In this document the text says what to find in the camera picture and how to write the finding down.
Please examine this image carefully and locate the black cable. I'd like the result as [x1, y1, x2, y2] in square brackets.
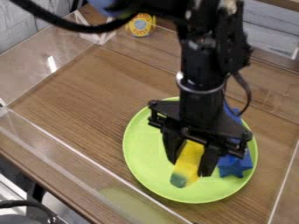
[9, 0, 137, 34]

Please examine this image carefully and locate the clear acrylic tray wall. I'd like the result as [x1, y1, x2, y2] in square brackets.
[0, 22, 299, 224]

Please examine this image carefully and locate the yellow toy banana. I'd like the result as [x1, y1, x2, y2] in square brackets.
[171, 140, 204, 188]

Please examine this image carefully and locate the blue star-shaped block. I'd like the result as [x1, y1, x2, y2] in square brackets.
[218, 103, 254, 179]

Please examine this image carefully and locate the green round plate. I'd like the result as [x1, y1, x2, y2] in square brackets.
[123, 108, 258, 204]

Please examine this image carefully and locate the black metal table bracket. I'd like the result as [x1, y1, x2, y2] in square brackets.
[24, 182, 71, 224]

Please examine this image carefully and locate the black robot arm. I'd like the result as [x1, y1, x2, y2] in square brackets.
[88, 0, 252, 177]

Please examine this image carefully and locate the yellow labelled tin can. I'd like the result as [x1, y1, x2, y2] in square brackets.
[125, 13, 156, 38]

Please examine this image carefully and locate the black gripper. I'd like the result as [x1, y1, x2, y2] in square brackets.
[148, 90, 252, 177]

